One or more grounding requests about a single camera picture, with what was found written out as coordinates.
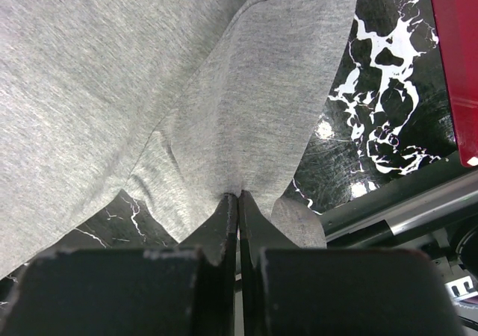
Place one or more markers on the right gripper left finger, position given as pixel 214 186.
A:
pixel 187 290

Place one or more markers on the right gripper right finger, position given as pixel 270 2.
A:
pixel 292 291

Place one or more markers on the grey t shirt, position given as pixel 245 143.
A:
pixel 175 102

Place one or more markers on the red folded t shirt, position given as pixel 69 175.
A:
pixel 456 23

